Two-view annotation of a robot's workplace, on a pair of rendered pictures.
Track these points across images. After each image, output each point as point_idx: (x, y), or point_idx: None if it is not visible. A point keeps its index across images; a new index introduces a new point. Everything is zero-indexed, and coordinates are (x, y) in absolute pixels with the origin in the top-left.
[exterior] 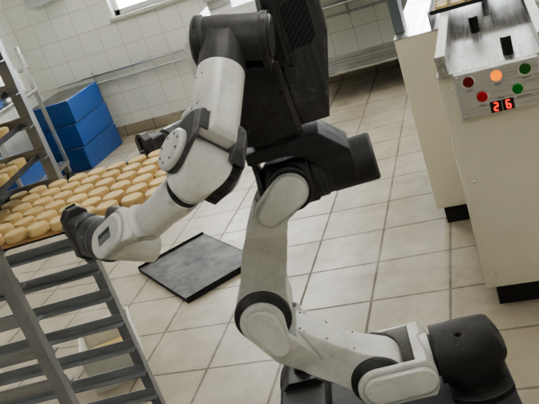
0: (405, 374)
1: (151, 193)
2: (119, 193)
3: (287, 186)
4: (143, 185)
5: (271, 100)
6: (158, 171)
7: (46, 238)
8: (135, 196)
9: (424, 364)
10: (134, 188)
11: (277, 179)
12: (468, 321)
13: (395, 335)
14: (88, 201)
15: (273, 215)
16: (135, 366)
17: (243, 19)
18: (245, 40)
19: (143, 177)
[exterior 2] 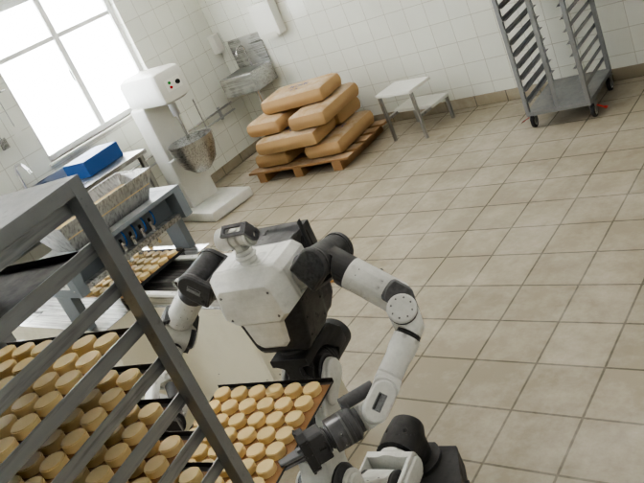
0: (412, 468)
1: (308, 402)
2: (270, 427)
3: (333, 365)
4: (278, 412)
5: (317, 304)
6: (260, 406)
7: (278, 481)
8: (297, 412)
9: (413, 454)
10: (275, 417)
11: (326, 365)
12: (399, 422)
13: (365, 469)
14: (254, 449)
15: (334, 392)
16: None
17: (334, 239)
18: (344, 249)
19: (257, 415)
